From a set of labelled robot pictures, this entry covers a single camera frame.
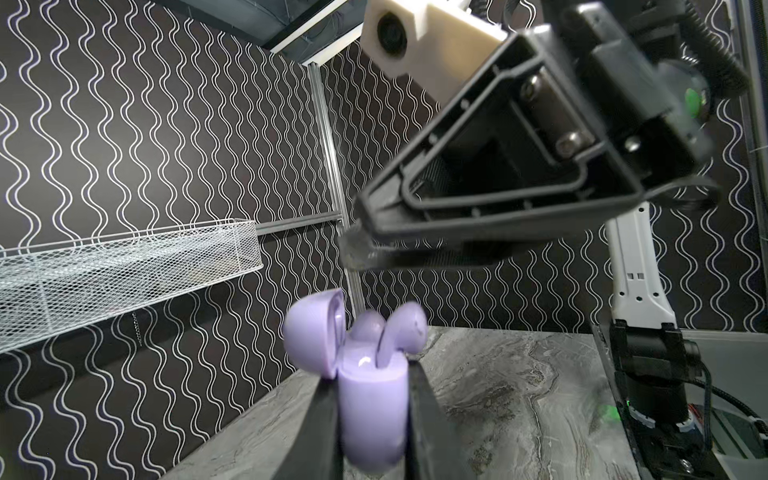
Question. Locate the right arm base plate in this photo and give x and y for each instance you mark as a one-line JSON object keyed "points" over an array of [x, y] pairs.
{"points": [[662, 392]]}

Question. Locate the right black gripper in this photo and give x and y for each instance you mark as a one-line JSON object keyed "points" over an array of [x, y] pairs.
{"points": [[521, 154]]}

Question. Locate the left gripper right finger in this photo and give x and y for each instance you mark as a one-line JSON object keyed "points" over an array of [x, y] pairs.
{"points": [[433, 448]]}

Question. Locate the purple round charging case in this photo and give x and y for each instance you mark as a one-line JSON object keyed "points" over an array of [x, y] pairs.
{"points": [[373, 402]]}

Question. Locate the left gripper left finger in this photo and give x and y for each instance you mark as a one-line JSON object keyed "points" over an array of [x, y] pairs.
{"points": [[316, 452]]}

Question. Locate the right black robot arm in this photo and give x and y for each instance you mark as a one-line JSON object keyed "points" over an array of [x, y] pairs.
{"points": [[710, 264]]}

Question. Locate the white mesh wall basket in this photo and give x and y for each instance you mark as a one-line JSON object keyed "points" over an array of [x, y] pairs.
{"points": [[59, 287]]}

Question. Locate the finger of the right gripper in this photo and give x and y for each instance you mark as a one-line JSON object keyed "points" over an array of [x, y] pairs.
{"points": [[358, 252]]}

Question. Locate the purple earbud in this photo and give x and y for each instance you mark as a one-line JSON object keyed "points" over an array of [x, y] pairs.
{"points": [[405, 331], [368, 327]]}

